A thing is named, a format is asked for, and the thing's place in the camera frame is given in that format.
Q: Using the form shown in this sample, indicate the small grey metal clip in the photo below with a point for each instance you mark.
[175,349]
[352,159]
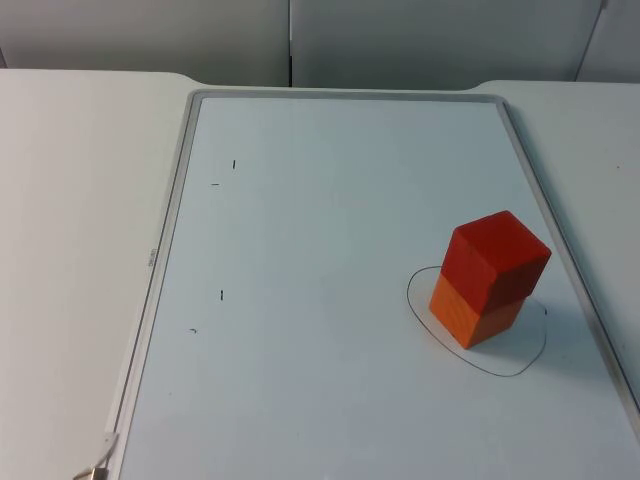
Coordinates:
[102,457]

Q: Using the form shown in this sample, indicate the grey-framed whiteboard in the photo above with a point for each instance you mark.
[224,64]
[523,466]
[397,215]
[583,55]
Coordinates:
[320,280]

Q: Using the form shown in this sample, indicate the orange cube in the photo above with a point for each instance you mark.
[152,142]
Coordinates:
[457,312]

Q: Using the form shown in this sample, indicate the red cube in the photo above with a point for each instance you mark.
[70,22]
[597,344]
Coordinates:
[487,255]

